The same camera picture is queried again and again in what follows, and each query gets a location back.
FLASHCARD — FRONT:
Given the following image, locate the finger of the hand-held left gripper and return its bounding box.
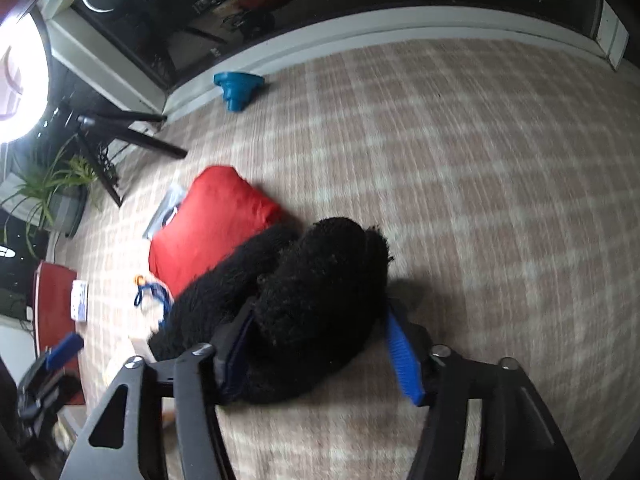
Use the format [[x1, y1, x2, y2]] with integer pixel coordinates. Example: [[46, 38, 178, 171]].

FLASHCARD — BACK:
[[42, 332, 86, 375]]

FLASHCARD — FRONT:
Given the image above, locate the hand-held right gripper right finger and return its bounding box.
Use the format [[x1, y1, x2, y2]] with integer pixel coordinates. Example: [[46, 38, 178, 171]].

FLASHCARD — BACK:
[[385, 307, 583, 480]]

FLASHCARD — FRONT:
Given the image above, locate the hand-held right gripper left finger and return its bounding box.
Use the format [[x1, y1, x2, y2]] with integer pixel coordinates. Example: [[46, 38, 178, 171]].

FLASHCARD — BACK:
[[59, 302, 261, 480]]

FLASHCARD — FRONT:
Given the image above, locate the black plush toy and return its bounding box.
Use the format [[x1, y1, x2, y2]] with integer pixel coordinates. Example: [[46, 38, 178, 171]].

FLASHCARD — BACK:
[[148, 216, 396, 406]]

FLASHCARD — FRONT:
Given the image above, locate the red pillow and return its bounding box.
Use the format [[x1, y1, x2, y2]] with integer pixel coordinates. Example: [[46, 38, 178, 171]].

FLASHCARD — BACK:
[[148, 165, 286, 298]]

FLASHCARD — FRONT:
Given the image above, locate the red box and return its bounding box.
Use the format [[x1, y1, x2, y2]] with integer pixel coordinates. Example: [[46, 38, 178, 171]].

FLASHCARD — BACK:
[[31, 259, 87, 406]]

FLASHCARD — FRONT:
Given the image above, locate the white patterned small box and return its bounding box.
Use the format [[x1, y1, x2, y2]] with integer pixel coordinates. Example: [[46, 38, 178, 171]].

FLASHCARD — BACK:
[[70, 280, 91, 323]]

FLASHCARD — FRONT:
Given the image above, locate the grey printed packet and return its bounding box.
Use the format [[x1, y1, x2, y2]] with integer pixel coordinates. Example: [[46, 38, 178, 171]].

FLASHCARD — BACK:
[[142, 182, 188, 241]]

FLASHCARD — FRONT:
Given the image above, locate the green potted plant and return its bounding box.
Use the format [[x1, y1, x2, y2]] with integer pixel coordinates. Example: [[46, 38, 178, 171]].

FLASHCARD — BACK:
[[0, 150, 103, 256]]

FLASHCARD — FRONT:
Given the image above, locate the black tripod stand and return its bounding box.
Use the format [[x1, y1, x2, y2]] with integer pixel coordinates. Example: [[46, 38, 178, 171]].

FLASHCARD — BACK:
[[60, 102, 188, 208]]

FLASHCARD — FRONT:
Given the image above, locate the blue plastic funnel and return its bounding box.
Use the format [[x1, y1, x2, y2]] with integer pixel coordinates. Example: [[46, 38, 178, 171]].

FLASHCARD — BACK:
[[214, 72, 265, 112]]

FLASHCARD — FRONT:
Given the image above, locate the white toy with blue strap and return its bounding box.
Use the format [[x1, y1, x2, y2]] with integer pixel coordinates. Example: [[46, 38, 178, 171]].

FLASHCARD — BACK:
[[131, 274, 173, 331]]

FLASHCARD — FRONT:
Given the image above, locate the white ring light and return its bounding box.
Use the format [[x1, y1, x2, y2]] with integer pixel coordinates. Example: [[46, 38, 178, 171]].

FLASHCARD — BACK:
[[0, 10, 51, 143]]

